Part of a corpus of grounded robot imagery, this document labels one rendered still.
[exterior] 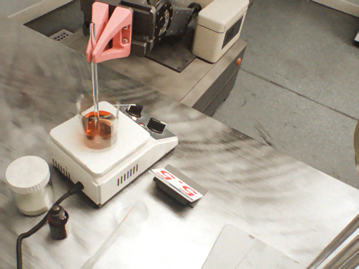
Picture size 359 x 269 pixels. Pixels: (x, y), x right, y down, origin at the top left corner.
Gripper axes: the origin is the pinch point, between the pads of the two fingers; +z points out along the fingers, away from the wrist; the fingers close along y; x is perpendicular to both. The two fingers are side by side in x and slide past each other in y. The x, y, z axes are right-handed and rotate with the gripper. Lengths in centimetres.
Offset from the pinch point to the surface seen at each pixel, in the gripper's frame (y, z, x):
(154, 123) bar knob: 6.4, -10.5, 19.6
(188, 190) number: 15.6, -1.0, 23.4
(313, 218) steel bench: 38.2, -4.1, 25.7
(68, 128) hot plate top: -5.8, -1.8, 16.9
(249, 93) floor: 36, -135, 101
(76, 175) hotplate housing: -2.3, 3.7, 21.2
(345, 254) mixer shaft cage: 25.9, 21.5, -6.5
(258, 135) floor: 44, -101, 101
